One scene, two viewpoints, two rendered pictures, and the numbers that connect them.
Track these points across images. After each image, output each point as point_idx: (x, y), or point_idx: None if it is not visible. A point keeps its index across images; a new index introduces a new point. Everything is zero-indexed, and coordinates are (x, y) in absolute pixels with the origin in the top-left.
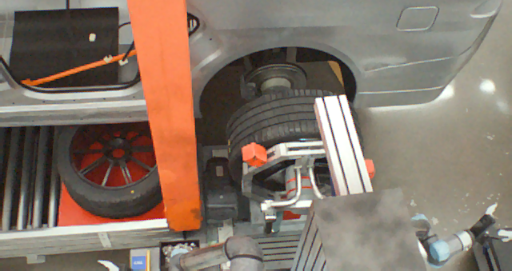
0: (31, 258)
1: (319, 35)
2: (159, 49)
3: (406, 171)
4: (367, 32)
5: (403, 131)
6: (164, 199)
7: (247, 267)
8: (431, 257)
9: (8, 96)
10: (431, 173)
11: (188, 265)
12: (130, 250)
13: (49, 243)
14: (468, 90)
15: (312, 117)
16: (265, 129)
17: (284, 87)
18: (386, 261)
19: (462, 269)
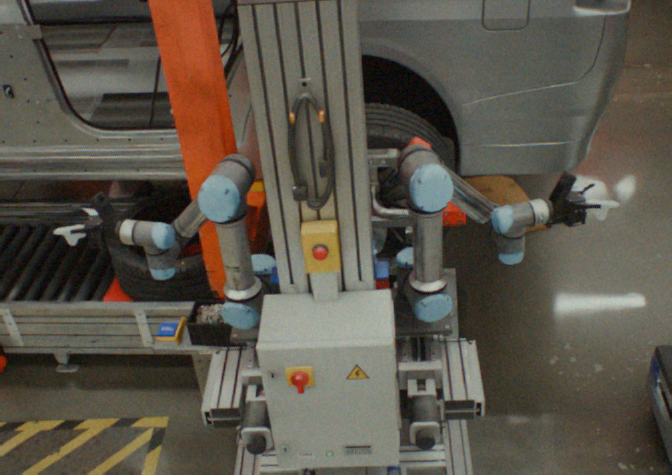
0: (60, 359)
1: (392, 36)
2: None
3: (562, 312)
4: (449, 33)
5: (565, 272)
6: None
7: (226, 167)
8: (499, 242)
9: (60, 128)
10: (599, 317)
11: (181, 219)
12: (163, 320)
13: (79, 326)
14: (663, 236)
15: (377, 122)
16: None
17: None
18: None
19: (633, 425)
